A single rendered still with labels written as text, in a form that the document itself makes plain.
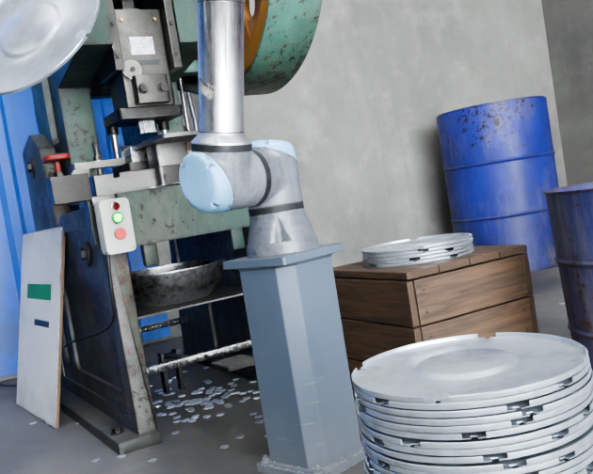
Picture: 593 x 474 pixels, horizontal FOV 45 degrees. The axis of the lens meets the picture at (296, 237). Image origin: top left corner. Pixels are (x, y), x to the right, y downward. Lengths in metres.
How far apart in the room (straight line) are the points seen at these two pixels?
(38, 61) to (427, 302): 0.97
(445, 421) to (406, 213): 3.40
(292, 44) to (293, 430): 1.19
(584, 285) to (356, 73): 2.66
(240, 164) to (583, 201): 0.72
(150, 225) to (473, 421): 1.30
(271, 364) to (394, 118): 2.89
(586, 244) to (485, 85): 3.18
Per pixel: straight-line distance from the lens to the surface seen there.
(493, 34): 4.88
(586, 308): 1.67
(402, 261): 1.78
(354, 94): 4.06
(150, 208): 1.95
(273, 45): 2.17
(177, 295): 2.09
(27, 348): 2.61
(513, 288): 1.86
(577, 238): 1.64
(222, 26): 1.35
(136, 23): 2.20
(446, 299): 1.72
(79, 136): 2.35
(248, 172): 1.36
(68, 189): 1.87
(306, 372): 1.44
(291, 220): 1.44
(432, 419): 0.82
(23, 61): 1.38
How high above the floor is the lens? 0.56
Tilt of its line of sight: 3 degrees down
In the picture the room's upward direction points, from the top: 9 degrees counter-clockwise
